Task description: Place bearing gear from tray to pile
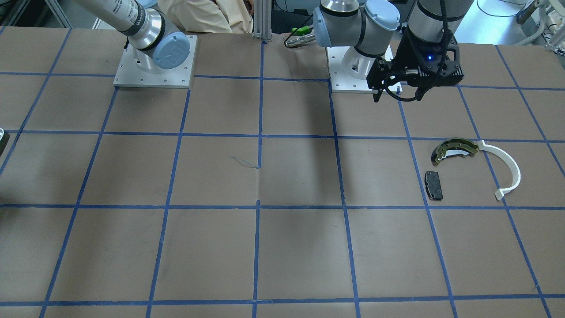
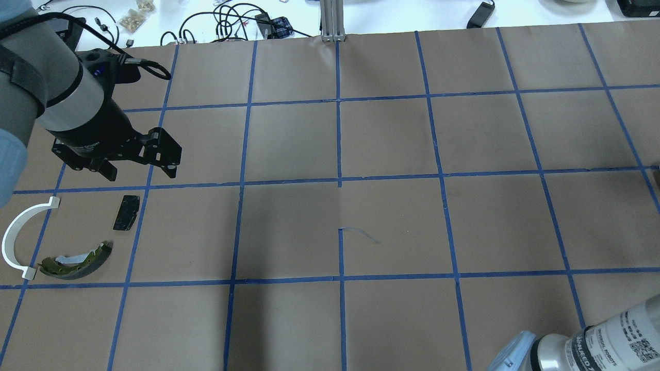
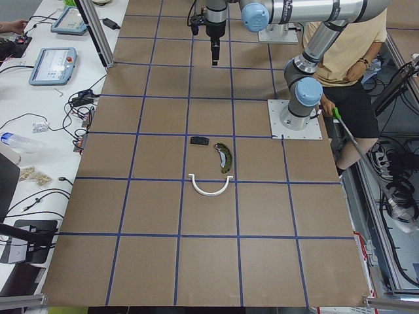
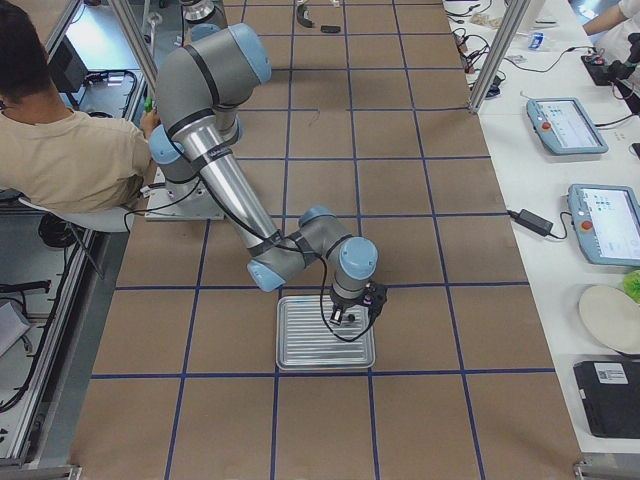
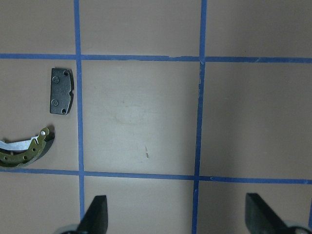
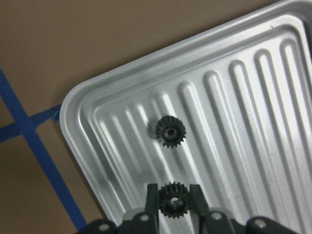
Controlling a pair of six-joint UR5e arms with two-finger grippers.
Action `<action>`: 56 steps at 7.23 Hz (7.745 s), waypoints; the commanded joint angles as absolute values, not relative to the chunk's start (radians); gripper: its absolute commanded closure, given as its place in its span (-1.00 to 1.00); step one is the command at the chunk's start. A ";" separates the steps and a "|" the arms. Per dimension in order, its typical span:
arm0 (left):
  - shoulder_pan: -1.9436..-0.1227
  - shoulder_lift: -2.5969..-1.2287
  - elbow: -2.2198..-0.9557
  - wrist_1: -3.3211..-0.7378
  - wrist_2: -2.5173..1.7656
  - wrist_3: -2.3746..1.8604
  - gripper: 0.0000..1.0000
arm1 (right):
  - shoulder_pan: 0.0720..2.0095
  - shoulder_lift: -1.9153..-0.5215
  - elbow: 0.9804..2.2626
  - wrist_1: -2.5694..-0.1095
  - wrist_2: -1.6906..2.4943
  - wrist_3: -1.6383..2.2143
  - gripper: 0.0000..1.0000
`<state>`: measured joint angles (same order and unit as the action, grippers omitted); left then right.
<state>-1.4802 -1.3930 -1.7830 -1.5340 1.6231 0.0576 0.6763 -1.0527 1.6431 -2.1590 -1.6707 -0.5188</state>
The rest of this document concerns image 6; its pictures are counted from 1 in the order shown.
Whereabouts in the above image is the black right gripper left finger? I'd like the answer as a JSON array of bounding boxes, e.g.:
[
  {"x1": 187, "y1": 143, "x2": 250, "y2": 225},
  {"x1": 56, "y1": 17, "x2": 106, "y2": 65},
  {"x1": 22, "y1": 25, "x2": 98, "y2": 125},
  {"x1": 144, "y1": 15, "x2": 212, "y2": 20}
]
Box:
[{"x1": 143, "y1": 184, "x2": 159, "y2": 234}]

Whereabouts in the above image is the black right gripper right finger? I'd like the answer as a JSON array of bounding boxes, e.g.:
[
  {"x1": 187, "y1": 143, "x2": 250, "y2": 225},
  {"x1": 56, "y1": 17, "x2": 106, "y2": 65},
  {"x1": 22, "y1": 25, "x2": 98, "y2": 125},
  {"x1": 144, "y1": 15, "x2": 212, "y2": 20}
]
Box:
[{"x1": 190, "y1": 184, "x2": 210, "y2": 234}]

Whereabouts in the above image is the black bearing gear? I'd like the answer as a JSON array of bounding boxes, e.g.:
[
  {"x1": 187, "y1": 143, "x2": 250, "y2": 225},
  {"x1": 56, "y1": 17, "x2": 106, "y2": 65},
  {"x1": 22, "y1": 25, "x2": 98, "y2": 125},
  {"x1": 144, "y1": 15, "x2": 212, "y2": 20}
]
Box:
[
  {"x1": 158, "y1": 182, "x2": 191, "y2": 219},
  {"x1": 155, "y1": 116, "x2": 186, "y2": 148}
]

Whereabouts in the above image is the silver ribbed metal tray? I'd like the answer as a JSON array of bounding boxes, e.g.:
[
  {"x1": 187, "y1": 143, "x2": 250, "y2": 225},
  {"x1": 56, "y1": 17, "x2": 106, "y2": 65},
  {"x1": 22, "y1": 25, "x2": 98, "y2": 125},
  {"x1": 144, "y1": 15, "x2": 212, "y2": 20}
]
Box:
[{"x1": 60, "y1": 0, "x2": 312, "y2": 234}]

